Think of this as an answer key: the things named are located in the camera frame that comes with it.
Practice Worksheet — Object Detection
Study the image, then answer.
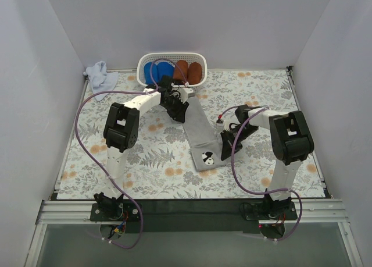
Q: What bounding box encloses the brown rolled towel left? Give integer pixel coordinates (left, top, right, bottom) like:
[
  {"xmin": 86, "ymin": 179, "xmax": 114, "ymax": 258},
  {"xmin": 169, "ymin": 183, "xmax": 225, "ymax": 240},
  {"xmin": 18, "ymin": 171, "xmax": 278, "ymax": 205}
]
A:
[{"xmin": 173, "ymin": 60, "xmax": 188, "ymax": 84}]

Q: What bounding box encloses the floral patterned table mat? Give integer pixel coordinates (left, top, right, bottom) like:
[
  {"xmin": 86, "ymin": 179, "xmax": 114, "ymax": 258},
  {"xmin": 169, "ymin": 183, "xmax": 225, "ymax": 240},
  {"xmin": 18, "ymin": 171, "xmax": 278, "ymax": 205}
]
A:
[{"xmin": 56, "ymin": 70, "xmax": 328, "ymax": 200}]

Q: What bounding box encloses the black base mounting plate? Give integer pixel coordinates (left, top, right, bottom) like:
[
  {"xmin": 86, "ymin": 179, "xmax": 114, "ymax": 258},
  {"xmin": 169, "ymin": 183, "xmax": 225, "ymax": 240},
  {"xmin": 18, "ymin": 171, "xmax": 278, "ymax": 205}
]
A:
[{"xmin": 90, "ymin": 196, "xmax": 299, "ymax": 233}]

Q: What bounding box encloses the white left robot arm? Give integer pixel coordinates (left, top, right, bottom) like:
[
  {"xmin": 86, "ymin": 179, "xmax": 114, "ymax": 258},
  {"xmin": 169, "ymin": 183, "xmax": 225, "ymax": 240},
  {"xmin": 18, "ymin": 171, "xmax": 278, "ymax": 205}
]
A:
[{"xmin": 94, "ymin": 76, "xmax": 194, "ymax": 221}]

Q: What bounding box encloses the aluminium frame rail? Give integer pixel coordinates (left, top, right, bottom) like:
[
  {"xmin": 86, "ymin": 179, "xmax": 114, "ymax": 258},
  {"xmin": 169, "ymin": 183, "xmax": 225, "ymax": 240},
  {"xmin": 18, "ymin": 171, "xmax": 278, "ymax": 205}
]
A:
[{"xmin": 36, "ymin": 198, "xmax": 363, "ymax": 266}]

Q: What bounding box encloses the brown rolled towel right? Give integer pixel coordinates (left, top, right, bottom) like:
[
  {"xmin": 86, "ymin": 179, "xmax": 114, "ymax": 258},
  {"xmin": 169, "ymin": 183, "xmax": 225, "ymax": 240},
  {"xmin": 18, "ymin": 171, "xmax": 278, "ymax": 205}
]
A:
[{"xmin": 187, "ymin": 62, "xmax": 202, "ymax": 85}]

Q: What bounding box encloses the blue rolled towel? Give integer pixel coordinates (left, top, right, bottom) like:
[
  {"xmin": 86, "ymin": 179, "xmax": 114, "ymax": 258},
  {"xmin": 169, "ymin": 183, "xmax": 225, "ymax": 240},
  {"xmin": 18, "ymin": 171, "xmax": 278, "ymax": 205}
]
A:
[
  {"xmin": 157, "ymin": 62, "xmax": 174, "ymax": 81},
  {"xmin": 144, "ymin": 62, "xmax": 159, "ymax": 85}
]

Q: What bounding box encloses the light blue crumpled towel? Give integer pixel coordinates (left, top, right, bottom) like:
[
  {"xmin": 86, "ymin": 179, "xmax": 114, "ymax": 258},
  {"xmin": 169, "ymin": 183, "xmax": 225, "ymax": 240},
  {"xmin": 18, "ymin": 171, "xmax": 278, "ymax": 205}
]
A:
[{"xmin": 83, "ymin": 61, "xmax": 119, "ymax": 101}]

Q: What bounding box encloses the grey panda towel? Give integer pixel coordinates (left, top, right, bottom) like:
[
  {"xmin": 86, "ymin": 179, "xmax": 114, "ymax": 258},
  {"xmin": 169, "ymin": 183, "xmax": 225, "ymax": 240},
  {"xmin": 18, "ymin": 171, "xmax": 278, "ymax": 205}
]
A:
[{"xmin": 183, "ymin": 97, "xmax": 226, "ymax": 172}]

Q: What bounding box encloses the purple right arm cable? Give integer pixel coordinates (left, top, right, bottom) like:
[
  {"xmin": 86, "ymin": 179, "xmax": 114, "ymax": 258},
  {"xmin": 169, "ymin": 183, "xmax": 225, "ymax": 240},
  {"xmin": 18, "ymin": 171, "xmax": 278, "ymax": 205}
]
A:
[{"xmin": 217, "ymin": 105, "xmax": 303, "ymax": 242}]

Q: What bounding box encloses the brown rolled towel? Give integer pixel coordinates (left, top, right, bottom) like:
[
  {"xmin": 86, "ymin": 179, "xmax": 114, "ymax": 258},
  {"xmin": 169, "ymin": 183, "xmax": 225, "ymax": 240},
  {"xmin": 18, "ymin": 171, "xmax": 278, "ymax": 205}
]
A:
[
  {"xmin": 187, "ymin": 62, "xmax": 202, "ymax": 85},
  {"xmin": 173, "ymin": 60, "xmax": 188, "ymax": 84}
]

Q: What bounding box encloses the white plastic basket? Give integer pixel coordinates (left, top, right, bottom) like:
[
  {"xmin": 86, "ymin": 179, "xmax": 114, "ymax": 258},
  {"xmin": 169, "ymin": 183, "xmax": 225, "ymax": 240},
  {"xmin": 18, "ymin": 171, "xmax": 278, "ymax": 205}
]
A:
[{"xmin": 136, "ymin": 52, "xmax": 208, "ymax": 87}]

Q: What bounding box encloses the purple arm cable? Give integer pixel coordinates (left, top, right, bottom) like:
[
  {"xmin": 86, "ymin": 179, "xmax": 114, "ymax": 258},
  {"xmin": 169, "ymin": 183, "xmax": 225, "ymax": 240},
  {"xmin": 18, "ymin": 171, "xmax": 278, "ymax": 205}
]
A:
[
  {"xmin": 217, "ymin": 105, "xmax": 303, "ymax": 242},
  {"xmin": 74, "ymin": 59, "xmax": 191, "ymax": 250}
]

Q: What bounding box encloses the blue rolled towel left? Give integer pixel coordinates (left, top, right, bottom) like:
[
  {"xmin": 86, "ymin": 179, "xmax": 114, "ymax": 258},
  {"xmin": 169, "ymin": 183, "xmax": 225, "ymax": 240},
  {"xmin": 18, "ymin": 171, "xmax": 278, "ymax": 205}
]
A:
[{"xmin": 144, "ymin": 62, "xmax": 159, "ymax": 85}]

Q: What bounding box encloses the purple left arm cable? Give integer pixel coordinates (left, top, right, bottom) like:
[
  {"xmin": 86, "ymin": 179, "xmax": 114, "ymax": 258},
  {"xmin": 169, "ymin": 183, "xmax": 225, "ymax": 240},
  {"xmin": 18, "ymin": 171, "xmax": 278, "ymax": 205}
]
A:
[{"xmin": 74, "ymin": 59, "xmax": 191, "ymax": 250}]

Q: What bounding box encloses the blue rolled towel right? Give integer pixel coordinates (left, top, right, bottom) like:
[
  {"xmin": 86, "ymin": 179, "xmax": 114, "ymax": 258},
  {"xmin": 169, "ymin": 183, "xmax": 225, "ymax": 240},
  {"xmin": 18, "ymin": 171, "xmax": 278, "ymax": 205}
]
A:
[{"xmin": 157, "ymin": 62, "xmax": 174, "ymax": 81}]

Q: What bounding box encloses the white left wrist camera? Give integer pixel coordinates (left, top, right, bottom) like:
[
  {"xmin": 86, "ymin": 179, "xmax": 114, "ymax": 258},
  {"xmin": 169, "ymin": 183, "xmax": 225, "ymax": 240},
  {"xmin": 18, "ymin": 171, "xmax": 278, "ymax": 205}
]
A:
[{"xmin": 172, "ymin": 84, "xmax": 195, "ymax": 102}]

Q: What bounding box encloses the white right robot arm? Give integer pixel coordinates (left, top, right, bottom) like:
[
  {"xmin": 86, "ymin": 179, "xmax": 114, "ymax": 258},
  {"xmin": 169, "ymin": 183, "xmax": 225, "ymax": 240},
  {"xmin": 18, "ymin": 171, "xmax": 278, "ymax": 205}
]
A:
[{"xmin": 220, "ymin": 105, "xmax": 314, "ymax": 225}]

